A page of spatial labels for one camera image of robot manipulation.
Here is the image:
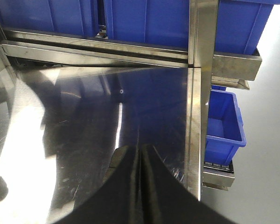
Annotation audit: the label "lower blue plastic bin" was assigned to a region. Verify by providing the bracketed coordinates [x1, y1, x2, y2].
[204, 90, 246, 166]

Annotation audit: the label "left blue plastic bin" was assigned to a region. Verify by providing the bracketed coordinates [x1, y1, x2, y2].
[0, 0, 99, 37]

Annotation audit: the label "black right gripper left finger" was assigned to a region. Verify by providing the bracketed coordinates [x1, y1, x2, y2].
[56, 146, 140, 224]

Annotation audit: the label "large right blue bin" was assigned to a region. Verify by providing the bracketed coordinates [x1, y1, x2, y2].
[104, 0, 280, 55]

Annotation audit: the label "stainless steel shelf rack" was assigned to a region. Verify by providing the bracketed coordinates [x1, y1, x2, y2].
[0, 0, 262, 198]

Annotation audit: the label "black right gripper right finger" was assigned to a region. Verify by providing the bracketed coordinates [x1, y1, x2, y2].
[141, 144, 232, 224]

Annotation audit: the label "grey brake pad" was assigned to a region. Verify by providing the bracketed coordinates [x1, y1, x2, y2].
[103, 147, 126, 184]

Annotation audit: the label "blue plastic bin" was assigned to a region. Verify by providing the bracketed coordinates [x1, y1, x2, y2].
[0, 0, 99, 37]
[204, 90, 246, 166]

